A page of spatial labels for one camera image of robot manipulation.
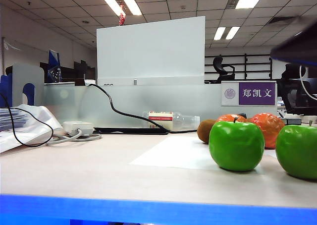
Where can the brown plastic kiwi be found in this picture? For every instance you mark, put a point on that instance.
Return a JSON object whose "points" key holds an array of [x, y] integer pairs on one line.
{"points": [[204, 130]]}

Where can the orange plastic tangerine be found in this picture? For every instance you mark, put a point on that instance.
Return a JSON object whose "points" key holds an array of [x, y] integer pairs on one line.
{"points": [[227, 118], [271, 130]]}

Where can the green plastic apple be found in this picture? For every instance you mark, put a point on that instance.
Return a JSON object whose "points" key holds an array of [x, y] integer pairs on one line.
{"points": [[297, 150], [236, 145]]}

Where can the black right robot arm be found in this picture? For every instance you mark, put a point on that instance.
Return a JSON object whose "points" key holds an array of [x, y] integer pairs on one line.
{"points": [[299, 49]]}

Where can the clear plastic bottle red label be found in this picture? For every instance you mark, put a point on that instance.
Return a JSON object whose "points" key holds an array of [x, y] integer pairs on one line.
{"points": [[161, 118]]}

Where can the frosted glass desk partition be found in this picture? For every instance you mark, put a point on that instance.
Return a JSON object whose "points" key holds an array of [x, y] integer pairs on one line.
{"points": [[185, 98]]}

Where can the black flat pad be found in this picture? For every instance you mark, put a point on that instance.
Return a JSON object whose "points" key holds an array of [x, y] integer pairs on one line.
{"points": [[119, 130]]}

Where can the white paper sheet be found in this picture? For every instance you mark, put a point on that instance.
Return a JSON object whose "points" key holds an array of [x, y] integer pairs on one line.
{"points": [[270, 153], [178, 153]]}

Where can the white board panel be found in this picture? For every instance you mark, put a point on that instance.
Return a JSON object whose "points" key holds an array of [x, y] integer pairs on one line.
{"points": [[148, 51]]}

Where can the white power strip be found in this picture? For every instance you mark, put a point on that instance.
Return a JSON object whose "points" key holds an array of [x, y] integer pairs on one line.
{"points": [[76, 127]]}

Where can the dark office cabinet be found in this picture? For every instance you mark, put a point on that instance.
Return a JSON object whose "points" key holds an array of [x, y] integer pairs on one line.
{"points": [[79, 71]]}

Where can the red hanging ornament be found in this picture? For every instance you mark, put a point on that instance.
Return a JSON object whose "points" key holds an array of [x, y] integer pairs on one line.
{"points": [[121, 20]]}

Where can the black shelf rack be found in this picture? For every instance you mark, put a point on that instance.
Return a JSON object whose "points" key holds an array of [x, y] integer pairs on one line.
{"points": [[245, 66]]}

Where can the purple white name plate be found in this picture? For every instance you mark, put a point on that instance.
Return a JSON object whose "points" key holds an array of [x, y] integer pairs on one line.
{"points": [[256, 93]]}

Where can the blue glass trophy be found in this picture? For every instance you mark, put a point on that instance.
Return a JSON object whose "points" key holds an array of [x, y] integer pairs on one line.
{"points": [[52, 61]]}

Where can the white plastic bag with papers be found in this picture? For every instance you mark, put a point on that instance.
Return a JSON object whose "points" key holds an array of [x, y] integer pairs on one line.
{"points": [[37, 121]]}

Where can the dark flat box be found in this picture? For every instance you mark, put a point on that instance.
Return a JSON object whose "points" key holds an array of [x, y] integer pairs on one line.
{"points": [[292, 121]]}

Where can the grey blue file holder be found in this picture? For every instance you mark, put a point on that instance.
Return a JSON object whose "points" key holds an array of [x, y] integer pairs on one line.
{"points": [[27, 73]]}

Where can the black mesh office chair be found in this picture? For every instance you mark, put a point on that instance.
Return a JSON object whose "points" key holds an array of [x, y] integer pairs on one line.
{"points": [[294, 93]]}

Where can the dark ceiling air vent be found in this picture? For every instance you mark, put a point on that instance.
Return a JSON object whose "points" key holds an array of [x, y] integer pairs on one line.
{"points": [[282, 20]]}

